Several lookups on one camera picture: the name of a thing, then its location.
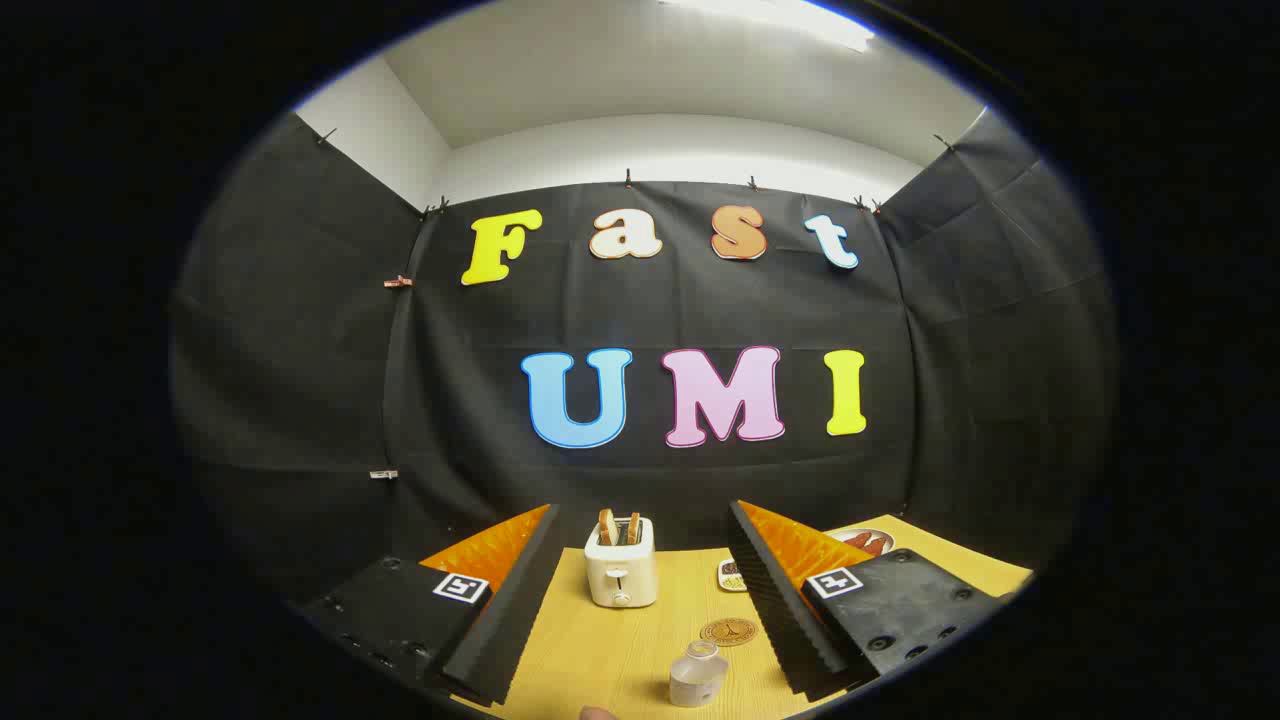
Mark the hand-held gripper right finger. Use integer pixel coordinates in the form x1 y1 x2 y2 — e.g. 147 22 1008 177
727 500 1006 703

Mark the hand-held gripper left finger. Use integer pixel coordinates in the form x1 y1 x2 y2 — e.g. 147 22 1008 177
297 503 561 707

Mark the clear juice bottle white label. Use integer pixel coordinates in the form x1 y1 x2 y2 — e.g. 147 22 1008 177
669 641 730 709

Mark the round white plate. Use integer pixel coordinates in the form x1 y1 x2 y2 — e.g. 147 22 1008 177
826 527 896 558

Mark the wooden table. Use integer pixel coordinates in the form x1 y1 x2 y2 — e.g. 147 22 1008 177
455 515 1033 720

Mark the cream toaster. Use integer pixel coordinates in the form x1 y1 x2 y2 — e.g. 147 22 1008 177
584 516 659 609

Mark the black backdrop cloth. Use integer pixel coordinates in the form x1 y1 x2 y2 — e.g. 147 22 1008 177
170 108 1116 616

